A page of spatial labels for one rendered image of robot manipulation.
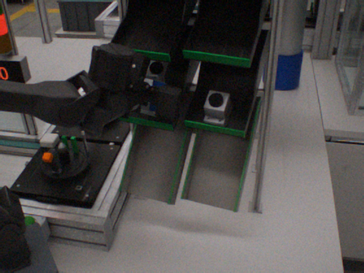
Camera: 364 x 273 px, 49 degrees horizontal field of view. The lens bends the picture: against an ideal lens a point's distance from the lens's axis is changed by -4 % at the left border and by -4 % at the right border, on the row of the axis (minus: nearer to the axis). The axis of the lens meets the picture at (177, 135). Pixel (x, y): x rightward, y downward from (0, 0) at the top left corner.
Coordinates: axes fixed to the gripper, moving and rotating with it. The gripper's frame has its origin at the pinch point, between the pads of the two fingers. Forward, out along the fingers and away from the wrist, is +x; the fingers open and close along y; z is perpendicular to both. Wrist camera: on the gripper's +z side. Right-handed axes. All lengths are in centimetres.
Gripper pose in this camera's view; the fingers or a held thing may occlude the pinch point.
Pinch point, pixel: (145, 88)
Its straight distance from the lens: 82.8
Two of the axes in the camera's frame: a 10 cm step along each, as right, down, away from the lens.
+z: 1.4, -9.2, -3.7
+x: 4.0, -2.9, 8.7
